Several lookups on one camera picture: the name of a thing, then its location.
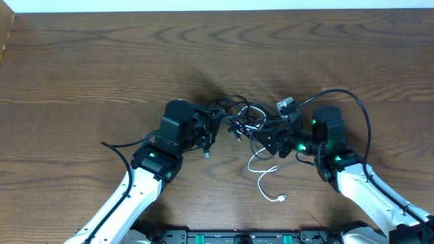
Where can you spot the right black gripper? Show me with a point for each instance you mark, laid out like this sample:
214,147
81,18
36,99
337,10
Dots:
280,141

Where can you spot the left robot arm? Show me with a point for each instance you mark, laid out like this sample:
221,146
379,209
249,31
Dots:
184,127

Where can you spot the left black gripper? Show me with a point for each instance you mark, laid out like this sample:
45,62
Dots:
208,123

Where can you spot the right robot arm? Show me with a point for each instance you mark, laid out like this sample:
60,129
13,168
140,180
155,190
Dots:
347,172

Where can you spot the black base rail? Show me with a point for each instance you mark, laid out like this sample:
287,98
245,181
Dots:
355,232

